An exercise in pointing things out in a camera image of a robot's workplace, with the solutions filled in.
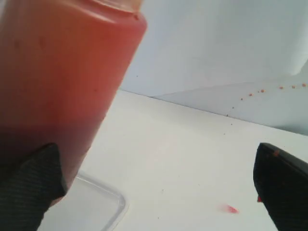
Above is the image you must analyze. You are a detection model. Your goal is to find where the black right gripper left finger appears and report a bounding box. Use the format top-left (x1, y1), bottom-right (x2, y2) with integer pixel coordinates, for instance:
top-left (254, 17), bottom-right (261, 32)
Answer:
top-left (0, 143), bottom-right (67, 231)

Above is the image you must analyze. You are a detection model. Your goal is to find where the white rectangular tray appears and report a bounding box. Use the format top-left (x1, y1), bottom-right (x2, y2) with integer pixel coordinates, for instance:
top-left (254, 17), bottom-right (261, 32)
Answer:
top-left (38, 172), bottom-right (129, 231)

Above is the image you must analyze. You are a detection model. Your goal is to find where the red sauce squeeze bottle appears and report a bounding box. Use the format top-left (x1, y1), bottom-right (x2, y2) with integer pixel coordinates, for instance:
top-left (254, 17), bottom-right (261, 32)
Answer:
top-left (0, 0), bottom-right (148, 205)

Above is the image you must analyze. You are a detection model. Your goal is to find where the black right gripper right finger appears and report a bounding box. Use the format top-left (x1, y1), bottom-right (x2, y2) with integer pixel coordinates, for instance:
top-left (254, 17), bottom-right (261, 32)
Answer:
top-left (253, 143), bottom-right (308, 231)

